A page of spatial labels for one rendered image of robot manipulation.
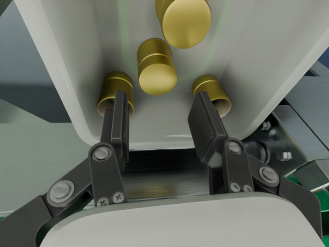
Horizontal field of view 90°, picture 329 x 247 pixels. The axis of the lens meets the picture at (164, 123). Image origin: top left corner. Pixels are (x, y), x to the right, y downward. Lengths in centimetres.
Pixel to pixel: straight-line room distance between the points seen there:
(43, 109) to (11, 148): 28
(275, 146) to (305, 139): 2
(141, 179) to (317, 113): 21
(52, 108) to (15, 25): 21
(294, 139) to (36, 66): 47
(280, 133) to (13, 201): 29
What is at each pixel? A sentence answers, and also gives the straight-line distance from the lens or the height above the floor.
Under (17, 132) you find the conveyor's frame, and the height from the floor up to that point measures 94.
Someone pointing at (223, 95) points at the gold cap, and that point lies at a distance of 18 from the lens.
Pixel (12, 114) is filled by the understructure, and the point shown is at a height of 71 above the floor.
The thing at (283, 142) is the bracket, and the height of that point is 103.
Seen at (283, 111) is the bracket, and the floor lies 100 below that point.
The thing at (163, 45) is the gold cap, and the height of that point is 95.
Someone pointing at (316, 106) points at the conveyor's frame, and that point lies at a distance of 26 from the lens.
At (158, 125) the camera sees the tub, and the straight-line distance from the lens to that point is 18.
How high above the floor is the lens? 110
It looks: 39 degrees down
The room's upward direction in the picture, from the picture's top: 171 degrees clockwise
